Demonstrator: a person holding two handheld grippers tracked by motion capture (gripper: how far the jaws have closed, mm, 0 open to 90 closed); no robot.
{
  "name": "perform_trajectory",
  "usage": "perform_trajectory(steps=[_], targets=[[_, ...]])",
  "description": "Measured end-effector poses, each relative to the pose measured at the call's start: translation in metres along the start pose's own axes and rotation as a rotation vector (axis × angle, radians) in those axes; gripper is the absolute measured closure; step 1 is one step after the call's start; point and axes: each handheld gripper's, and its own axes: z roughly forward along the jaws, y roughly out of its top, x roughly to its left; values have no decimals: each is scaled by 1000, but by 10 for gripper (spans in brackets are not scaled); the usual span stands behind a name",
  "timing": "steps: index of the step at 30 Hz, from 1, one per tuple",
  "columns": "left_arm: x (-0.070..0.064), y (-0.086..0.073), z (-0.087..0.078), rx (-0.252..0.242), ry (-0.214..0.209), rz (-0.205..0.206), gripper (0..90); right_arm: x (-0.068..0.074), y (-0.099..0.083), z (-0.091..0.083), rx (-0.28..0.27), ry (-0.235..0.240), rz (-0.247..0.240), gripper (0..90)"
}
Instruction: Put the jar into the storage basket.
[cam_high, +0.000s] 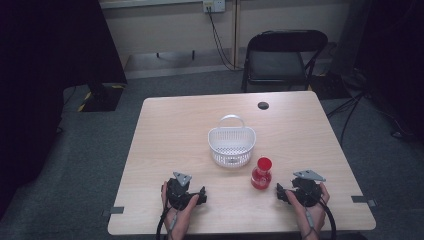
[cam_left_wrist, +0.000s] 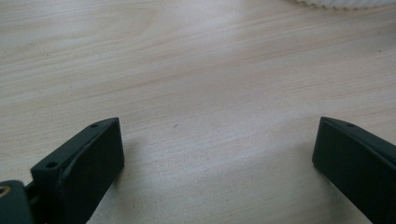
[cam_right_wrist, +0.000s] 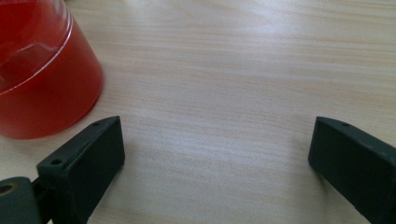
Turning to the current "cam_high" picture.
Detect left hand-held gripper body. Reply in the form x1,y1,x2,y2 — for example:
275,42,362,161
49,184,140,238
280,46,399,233
165,171,201,211

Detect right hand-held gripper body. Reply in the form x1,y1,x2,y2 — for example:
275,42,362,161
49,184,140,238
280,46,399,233
287,169,327,208

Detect red plastic bottle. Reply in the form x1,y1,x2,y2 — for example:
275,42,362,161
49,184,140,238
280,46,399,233
250,156,273,191

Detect white plastic basket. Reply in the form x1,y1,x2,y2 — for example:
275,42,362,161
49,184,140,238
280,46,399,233
207,114,257,169

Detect person's right hand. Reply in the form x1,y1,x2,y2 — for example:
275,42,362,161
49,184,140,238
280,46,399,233
285,182,331,240

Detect person's left hand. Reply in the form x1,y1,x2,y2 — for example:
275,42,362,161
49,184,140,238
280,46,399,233
160,181,200,240

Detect grey tape strip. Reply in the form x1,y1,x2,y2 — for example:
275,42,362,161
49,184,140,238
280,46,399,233
101,206,125,217
351,195,378,208

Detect black stand base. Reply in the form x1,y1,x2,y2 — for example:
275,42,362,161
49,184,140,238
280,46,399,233
77,81,126,113

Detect black folding chair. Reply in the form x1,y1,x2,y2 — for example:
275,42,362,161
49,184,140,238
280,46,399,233
241,29,329,94

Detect black curtain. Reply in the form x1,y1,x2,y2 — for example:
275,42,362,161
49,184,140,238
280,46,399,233
352,0,424,143
0,0,128,219

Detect right gripper grey cable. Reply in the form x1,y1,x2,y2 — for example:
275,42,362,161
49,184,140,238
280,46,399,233
305,207,316,231

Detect gripper grey cable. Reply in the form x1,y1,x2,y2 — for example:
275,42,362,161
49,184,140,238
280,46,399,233
305,207,316,231
169,210,179,234

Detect left gripper grey cable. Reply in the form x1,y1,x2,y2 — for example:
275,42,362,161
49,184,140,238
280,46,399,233
169,210,179,234

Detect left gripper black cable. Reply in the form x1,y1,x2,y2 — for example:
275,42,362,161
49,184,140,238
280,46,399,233
155,205,175,240

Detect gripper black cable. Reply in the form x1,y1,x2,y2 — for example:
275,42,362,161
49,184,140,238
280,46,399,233
155,205,175,240
319,198,338,240

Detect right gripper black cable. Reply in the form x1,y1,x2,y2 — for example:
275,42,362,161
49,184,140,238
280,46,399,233
319,198,338,240

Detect black floor cables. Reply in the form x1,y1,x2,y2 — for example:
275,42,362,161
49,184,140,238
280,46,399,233
326,90,369,148

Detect black wall socket cable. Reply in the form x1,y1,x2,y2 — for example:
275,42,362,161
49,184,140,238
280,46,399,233
207,5,244,72

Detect vertical wall conduit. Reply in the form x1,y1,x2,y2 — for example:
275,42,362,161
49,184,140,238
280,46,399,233
231,0,242,70

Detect white wall socket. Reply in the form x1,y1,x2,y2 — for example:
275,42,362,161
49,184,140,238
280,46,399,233
202,0,226,14

